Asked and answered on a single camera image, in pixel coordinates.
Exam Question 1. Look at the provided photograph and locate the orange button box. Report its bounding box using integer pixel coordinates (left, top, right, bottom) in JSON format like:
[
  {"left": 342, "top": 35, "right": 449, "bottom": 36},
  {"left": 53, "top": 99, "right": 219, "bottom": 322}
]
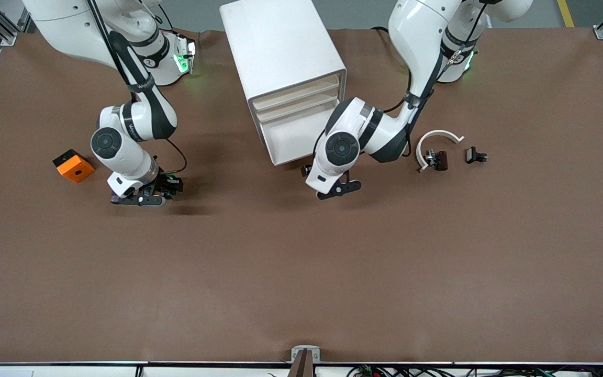
[{"left": 52, "top": 149, "right": 96, "bottom": 184}]

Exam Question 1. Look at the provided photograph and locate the brown table cover mat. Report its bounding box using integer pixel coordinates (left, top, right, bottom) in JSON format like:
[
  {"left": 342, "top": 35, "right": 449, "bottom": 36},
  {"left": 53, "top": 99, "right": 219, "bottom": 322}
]
[{"left": 0, "top": 27, "right": 603, "bottom": 364}]

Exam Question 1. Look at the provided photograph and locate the white curved plastic clamp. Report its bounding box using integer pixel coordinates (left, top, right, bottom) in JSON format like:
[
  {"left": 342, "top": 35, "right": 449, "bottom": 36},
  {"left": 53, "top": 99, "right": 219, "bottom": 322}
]
[{"left": 417, "top": 129, "right": 464, "bottom": 172}]

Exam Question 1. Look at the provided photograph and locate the brown pole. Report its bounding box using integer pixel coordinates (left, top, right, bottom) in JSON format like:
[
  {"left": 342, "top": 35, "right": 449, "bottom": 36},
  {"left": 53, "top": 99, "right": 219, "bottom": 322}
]
[{"left": 287, "top": 349, "right": 314, "bottom": 377}]

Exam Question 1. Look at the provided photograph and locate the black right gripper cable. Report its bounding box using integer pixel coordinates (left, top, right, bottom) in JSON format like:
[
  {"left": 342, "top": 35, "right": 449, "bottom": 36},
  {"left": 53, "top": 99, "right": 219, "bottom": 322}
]
[{"left": 161, "top": 137, "right": 188, "bottom": 174}]

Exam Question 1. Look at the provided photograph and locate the grey metal table bracket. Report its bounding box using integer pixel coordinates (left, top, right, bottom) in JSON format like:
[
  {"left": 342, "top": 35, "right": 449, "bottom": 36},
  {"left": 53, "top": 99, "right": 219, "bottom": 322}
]
[{"left": 291, "top": 345, "right": 321, "bottom": 363}]

